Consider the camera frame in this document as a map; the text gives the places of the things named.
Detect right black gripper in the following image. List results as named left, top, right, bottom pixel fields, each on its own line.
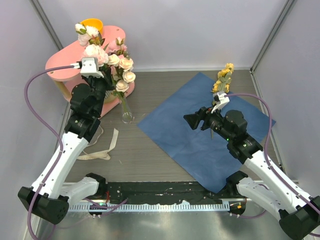
left=183, top=103, right=233, bottom=142

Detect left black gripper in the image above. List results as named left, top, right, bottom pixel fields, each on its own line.
left=81, top=67, right=116, bottom=116

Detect cream rose stem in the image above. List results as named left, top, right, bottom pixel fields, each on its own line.
left=107, top=54, right=136, bottom=113

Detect blue wrapping paper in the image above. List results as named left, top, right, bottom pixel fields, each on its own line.
left=136, top=71, right=277, bottom=194

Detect pink rose stem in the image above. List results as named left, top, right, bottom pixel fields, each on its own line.
left=106, top=37, right=129, bottom=57

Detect beige printed ribbon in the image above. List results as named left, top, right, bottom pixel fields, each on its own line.
left=77, top=126, right=119, bottom=161

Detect yellow flower stem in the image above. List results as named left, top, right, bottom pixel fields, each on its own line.
left=211, top=63, right=234, bottom=94

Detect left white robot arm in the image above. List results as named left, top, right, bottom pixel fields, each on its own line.
left=17, top=76, right=111, bottom=225

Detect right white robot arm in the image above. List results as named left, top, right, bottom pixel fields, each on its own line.
left=183, top=107, right=320, bottom=240

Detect clear glass vase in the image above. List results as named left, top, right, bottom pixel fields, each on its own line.
left=120, top=97, right=135, bottom=124

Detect pink three-tier shelf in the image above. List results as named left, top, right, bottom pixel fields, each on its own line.
left=46, top=26, right=135, bottom=116

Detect orange plastic bowl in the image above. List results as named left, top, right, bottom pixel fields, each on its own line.
left=80, top=18, right=104, bottom=35

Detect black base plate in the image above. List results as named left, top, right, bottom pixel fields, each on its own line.
left=88, top=181, right=244, bottom=205

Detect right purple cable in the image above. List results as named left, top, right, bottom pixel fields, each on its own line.
left=223, top=92, right=320, bottom=236

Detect purple cable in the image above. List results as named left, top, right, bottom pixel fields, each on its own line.
left=23, top=62, right=129, bottom=240
left=223, top=92, right=320, bottom=236

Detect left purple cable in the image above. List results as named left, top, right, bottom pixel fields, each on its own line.
left=23, top=62, right=129, bottom=240

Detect slotted cable duct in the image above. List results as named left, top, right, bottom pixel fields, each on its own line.
left=68, top=201, right=230, bottom=213

